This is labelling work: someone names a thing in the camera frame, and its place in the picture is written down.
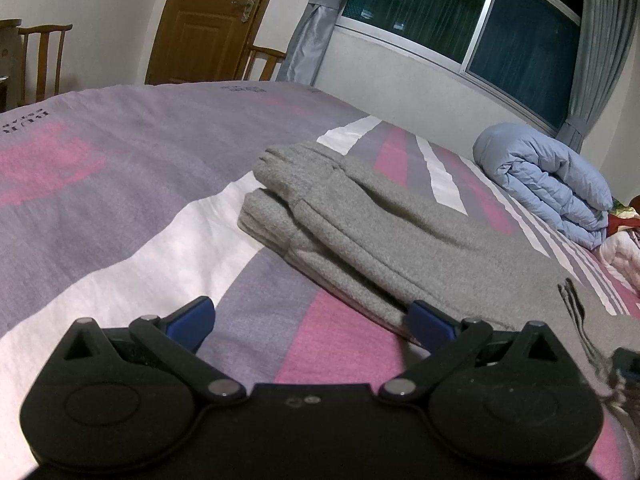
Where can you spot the light blue folded duvet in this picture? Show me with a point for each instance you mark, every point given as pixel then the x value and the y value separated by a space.
pixel 545 180

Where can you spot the gray curtain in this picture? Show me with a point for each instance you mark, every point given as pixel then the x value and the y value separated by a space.
pixel 602 60
pixel 317 25

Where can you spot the bed with striped sheet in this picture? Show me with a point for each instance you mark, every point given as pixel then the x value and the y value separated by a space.
pixel 125 200

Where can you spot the wooden chair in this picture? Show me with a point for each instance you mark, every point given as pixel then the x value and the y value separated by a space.
pixel 42 60
pixel 265 62

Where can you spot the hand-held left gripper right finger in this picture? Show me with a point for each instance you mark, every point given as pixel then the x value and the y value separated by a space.
pixel 427 322

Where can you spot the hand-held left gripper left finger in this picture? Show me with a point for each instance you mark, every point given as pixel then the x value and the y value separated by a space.
pixel 192 325

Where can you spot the gray pants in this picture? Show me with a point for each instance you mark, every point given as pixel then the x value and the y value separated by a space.
pixel 400 240

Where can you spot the wooden table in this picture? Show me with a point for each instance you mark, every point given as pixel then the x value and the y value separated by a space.
pixel 7 60

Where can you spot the sliding glass window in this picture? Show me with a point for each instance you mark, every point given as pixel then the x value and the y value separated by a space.
pixel 450 15

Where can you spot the brown wooden door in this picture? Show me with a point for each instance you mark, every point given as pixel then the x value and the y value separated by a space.
pixel 200 20

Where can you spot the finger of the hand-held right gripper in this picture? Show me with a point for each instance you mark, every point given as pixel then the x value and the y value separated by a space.
pixel 627 366

